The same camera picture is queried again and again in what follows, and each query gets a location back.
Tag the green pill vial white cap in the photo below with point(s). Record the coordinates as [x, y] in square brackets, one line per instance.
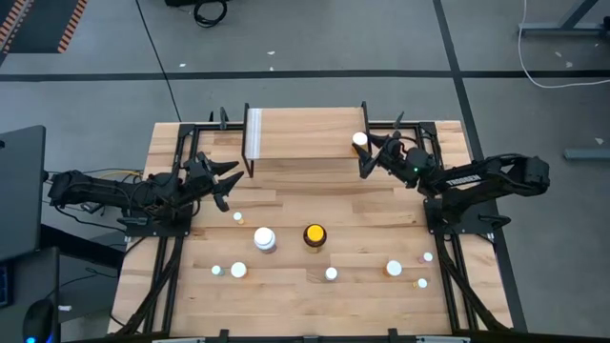
[217, 270]

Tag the white Excedrin bottle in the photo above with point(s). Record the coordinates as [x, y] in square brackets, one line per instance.
[331, 273]

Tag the yellow pill vial white cap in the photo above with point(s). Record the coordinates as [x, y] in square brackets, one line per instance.
[237, 216]
[421, 283]

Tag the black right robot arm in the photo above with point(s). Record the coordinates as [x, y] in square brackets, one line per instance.
[476, 178]

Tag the black mat orange striped edge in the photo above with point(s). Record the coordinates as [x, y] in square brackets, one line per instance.
[38, 24]

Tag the black monitor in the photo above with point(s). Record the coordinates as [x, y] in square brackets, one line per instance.
[21, 190]

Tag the grey metal table base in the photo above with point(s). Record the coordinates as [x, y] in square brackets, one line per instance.
[562, 29]

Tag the wooden shelf black metal frame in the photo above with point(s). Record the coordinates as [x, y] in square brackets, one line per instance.
[310, 133]

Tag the black table clamp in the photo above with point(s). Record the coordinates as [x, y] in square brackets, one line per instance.
[393, 336]
[223, 336]
[223, 119]
[398, 121]

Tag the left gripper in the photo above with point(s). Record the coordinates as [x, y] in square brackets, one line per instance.
[197, 176]

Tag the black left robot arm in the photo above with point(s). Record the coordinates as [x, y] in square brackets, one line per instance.
[95, 190]

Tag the black equipment box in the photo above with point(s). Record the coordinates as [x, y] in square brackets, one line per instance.
[181, 2]

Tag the orange pill vial white cap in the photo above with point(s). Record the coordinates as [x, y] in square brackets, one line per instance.
[359, 138]
[393, 268]
[238, 269]

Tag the black aluminium table frame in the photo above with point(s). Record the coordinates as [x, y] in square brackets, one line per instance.
[305, 126]

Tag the large white supplement bottle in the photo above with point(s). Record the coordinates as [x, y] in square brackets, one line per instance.
[264, 237]

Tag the amber bottle yellow cap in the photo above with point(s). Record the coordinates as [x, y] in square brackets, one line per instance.
[315, 233]

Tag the pink pill vial white cap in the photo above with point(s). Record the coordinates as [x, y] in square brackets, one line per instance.
[427, 257]

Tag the grey metal foot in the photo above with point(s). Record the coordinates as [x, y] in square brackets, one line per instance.
[586, 154]

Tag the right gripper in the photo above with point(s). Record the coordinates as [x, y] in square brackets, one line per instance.
[410, 164]

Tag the dark grey desk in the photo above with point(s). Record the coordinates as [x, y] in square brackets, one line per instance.
[28, 281]

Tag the black computer mouse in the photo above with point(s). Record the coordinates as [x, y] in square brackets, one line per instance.
[40, 321]

